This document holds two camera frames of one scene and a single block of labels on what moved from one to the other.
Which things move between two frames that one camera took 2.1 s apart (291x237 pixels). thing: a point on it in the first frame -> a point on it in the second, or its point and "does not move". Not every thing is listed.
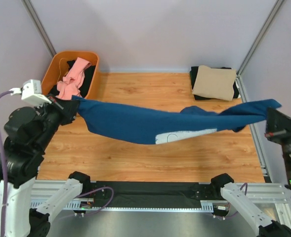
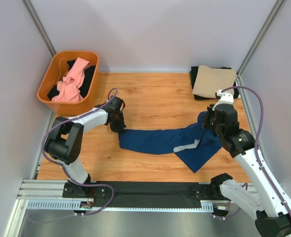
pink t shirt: [69, 86] does not move
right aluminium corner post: [275, 8] does not move
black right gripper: [277, 123] -> [209, 112]
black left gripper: [69, 108] -> [120, 127]
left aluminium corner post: [29, 7] does not move
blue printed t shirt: [142, 125] -> [193, 144]
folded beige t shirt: [216, 83] does not move
